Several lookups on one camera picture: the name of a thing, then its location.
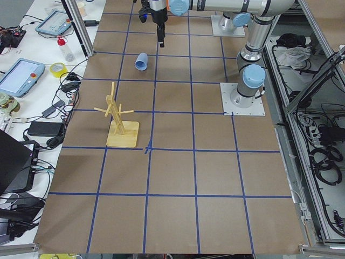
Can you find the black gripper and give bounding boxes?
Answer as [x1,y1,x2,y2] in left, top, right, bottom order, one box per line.
[151,8,167,48]

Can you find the light blue plastic cup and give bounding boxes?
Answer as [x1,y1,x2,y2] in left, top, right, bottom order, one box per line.
[134,52,148,71]

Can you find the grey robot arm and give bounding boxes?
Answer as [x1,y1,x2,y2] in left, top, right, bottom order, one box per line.
[218,12,251,31]
[142,1,294,108]

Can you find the wooden cup rack stand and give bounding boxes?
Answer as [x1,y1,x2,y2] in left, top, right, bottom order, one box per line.
[94,82,140,148]

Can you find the red cap squeeze bottle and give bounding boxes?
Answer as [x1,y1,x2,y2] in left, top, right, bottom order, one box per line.
[57,36,75,62]

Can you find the yellow tape roll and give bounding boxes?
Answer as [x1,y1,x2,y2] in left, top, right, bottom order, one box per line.
[50,62,68,78]

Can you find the white crumpled cloth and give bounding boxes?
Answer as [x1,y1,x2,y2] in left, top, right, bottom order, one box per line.
[277,47,312,69]

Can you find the blue teach pendant tablet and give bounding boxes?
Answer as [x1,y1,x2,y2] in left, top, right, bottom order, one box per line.
[1,58,45,97]

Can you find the black power adapter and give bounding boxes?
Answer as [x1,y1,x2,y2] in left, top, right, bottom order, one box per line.
[27,121,63,137]

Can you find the green glass jar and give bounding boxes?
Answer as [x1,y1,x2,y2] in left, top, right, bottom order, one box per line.
[0,92,20,115]

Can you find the black laptop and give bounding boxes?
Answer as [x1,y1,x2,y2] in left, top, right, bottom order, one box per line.
[1,131,39,194]

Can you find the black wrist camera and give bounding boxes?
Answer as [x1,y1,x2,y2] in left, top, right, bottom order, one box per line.
[139,0,151,23]

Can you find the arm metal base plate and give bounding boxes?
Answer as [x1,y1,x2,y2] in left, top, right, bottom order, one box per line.
[211,13,250,37]
[220,83,265,116]

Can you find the aluminium frame post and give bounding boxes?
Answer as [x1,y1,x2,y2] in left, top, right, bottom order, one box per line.
[61,0,94,58]

